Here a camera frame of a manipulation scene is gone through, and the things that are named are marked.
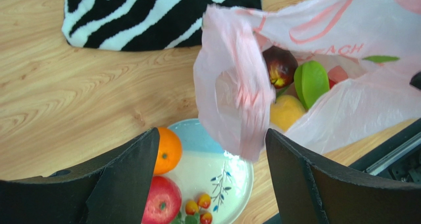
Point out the zebra striped cloth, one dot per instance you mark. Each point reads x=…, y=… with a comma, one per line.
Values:
x=138, y=25

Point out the red cherry tomatoes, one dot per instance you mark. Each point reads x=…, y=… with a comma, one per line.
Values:
x=200, y=206

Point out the pink printed plastic bag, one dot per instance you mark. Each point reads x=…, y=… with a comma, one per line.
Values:
x=376, y=42

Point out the green leafy sprig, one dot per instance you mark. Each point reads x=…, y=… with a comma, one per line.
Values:
x=187, y=219

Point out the orange fruit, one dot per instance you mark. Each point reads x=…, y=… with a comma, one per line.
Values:
x=169, y=151

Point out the yellow peach fruit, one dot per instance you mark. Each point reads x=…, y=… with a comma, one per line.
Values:
x=286, y=110

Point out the green star fruit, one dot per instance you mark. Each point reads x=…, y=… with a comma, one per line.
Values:
x=311, y=82

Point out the white floral plate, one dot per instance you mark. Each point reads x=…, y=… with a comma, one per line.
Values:
x=207, y=168

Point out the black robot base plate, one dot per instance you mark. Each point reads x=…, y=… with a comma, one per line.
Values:
x=398, y=158

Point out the red pomegranate fruit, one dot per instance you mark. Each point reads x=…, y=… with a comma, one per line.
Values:
x=332, y=83

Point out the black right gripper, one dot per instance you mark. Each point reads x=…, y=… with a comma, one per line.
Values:
x=416, y=80

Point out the red apple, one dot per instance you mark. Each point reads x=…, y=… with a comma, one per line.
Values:
x=163, y=202

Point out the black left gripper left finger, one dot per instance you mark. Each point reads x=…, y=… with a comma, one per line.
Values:
x=111, y=188

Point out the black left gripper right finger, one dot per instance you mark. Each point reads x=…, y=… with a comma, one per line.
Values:
x=312, y=189

